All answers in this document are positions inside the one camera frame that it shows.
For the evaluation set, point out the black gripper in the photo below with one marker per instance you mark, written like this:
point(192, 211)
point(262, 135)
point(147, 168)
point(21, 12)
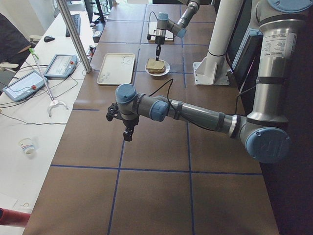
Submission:
point(159, 40)
point(129, 123)

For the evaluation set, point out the brown bread slice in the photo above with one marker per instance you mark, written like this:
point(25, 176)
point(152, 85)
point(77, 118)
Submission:
point(153, 64)

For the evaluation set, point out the white round plate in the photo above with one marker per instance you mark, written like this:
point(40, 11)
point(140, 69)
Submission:
point(167, 69)

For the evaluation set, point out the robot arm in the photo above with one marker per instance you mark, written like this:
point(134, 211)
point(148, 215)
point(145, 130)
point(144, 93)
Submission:
point(177, 29)
point(262, 131)

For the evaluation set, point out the bottom bread slice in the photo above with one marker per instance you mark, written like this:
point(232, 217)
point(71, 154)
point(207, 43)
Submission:
point(157, 71)

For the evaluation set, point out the wooden cutting board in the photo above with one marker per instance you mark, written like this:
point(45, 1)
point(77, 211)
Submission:
point(169, 38)

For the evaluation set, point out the cream bear serving tray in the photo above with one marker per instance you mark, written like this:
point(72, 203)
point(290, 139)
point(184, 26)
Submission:
point(116, 69)

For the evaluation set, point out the black monitor stand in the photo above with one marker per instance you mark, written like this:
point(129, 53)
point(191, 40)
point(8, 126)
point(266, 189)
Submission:
point(95, 13)

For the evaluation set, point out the reacher grabber tool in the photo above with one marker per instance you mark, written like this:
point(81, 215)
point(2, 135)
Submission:
point(54, 103)

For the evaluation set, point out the black keyboard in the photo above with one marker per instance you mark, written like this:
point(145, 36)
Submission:
point(77, 24)

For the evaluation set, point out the far teach pendant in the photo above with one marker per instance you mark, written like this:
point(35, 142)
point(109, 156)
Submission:
point(61, 66)

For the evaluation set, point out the teach pendant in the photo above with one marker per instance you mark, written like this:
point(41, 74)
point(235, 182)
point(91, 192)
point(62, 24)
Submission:
point(61, 66)
point(24, 87)

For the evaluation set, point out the paper cup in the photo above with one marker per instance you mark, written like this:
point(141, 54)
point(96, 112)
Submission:
point(27, 147)

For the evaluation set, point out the black computer mouse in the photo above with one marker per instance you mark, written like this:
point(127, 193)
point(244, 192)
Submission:
point(48, 38)

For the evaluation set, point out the near teach pendant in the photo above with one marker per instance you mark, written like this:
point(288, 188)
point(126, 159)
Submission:
point(24, 87)

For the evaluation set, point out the person in black shirt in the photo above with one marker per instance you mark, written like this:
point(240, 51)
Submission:
point(14, 47)

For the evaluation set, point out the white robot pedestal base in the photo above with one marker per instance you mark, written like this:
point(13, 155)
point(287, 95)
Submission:
point(212, 70)

